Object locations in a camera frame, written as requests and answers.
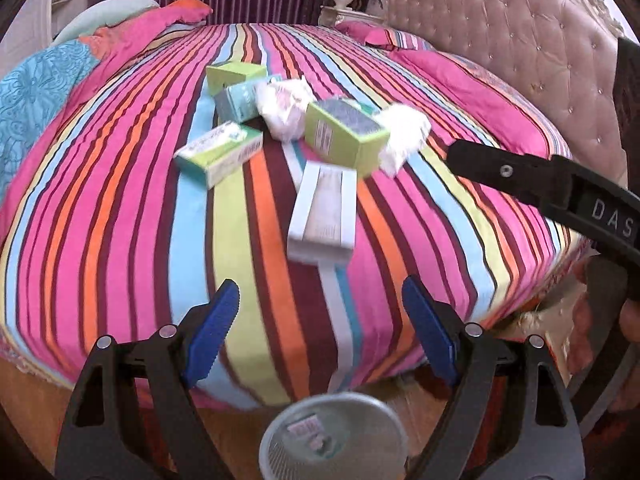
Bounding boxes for small pink striped pillow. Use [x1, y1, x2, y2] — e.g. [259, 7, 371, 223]
[345, 21, 436, 52]

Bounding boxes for silver wire mesh waste bin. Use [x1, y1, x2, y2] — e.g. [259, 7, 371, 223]
[259, 392, 410, 480]

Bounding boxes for pale teal pillow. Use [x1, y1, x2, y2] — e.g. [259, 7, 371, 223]
[52, 0, 161, 46]

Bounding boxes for plain green carton box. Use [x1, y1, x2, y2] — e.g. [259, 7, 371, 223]
[206, 62, 268, 96]

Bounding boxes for pink and white packet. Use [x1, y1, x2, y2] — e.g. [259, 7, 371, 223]
[287, 412, 324, 444]

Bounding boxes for cream nightstand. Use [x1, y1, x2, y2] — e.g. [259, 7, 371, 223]
[318, 5, 386, 28]

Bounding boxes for person's right hand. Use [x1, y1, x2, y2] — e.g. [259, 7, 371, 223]
[565, 259, 640, 411]

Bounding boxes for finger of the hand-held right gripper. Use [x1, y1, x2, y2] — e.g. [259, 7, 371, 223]
[445, 140, 557, 207]

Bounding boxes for white tissue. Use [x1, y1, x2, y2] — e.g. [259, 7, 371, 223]
[377, 105, 432, 177]

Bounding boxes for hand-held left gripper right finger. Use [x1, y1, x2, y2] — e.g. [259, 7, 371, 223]
[401, 276, 587, 480]

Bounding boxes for blue patterned quilt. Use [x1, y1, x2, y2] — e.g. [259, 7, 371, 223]
[0, 40, 101, 191]

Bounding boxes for teal carton box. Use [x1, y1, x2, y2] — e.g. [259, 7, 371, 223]
[214, 76, 282, 124]

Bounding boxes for green and white box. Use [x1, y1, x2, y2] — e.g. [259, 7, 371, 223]
[173, 121, 265, 190]

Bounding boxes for green box with dark face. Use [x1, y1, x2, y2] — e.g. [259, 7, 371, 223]
[304, 97, 392, 179]

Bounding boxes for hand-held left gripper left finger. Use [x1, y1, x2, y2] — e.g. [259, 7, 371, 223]
[55, 279, 241, 480]

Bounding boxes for pink and orange pillow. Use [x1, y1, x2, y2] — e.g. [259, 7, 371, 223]
[80, 0, 213, 106]

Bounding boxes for long white carton box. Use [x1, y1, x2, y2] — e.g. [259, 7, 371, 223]
[286, 162, 358, 265]

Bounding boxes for white plastic wrapper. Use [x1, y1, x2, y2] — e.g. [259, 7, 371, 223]
[255, 77, 316, 141]

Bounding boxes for large pink pillow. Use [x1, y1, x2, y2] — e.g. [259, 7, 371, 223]
[390, 49, 571, 158]

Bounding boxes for striped colourful bedspread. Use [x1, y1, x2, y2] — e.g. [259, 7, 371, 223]
[0, 22, 586, 408]

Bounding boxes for beige tufted headboard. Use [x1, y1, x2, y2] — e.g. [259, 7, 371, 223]
[387, 0, 631, 186]

